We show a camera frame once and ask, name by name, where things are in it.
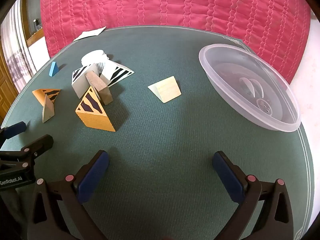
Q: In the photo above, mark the white round cylinder block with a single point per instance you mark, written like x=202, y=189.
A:
x=93, y=56

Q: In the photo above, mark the brown wooden block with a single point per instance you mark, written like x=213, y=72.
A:
x=100, y=87

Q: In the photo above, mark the white striped triangle block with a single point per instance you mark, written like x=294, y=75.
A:
x=117, y=73
x=81, y=85

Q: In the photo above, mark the small orange striped triangle block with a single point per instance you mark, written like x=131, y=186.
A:
x=38, y=95

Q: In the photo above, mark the white paper sheet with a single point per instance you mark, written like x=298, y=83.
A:
x=90, y=33

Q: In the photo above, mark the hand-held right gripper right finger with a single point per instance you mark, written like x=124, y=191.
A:
x=227, y=177

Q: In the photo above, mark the blue triangle block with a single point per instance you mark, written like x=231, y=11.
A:
x=53, y=68

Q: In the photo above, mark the wooden shelf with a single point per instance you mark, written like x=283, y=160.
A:
x=35, y=38

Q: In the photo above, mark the large orange striped triangle block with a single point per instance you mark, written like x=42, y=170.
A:
x=97, y=120

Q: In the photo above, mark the small printed paper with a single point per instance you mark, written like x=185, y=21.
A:
x=101, y=66

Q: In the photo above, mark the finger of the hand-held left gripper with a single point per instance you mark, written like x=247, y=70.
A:
x=40, y=142
x=15, y=128

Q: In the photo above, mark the white curtain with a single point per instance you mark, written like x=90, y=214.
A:
x=17, y=55

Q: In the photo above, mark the red quilted blanket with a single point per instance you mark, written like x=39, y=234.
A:
x=175, y=2

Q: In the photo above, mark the clear plastic bowl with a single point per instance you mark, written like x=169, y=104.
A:
x=250, y=100

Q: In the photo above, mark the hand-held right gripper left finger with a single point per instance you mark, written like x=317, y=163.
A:
x=92, y=177

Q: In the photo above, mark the light wooden triangle block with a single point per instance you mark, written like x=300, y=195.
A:
x=166, y=90

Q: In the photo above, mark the wooden door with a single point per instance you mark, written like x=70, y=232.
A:
x=5, y=87

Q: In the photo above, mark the green mat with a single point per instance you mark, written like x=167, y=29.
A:
x=162, y=130

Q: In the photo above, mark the thin plain wooden triangle block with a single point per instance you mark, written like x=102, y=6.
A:
x=48, y=112

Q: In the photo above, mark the glass bottle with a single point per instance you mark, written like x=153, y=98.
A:
x=37, y=25

